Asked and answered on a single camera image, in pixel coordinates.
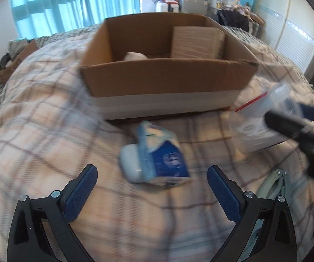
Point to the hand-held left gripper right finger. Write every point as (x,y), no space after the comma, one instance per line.
(223,196)

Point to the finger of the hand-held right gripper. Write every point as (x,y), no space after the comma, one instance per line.
(282,122)
(300,109)

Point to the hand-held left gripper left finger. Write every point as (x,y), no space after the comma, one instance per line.
(82,191)

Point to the clear zip bag red stripe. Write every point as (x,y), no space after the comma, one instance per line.
(257,120)

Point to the blue tissue pack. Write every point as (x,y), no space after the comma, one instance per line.
(161,154)

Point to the large cardboard box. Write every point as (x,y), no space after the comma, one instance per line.
(167,68)

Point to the plaid blanket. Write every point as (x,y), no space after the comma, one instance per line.
(118,152)

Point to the white plastic case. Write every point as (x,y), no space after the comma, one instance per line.
(131,163)

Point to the white wardrobe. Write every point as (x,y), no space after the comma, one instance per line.
(292,30)

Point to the pile of dark clothes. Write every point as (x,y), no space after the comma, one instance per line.
(233,19)

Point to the small brown cardboard box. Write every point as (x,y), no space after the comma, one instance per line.
(196,42)

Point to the white rounded object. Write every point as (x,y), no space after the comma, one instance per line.
(134,56)

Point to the brown cardboard piece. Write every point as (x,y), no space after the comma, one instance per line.
(15,60)

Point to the cluttered dresser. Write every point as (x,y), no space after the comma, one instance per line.
(184,1)

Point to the blue curtain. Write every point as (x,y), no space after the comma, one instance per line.
(72,1)

